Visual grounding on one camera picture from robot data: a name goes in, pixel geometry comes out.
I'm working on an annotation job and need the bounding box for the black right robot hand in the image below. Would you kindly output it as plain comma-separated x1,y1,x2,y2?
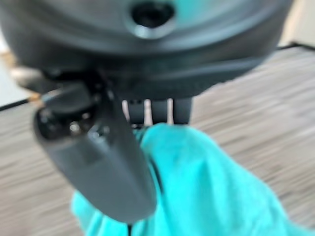
0,0,293,225

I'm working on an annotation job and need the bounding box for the turquoise cloth garment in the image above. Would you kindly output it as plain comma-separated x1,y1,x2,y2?
70,122,315,236

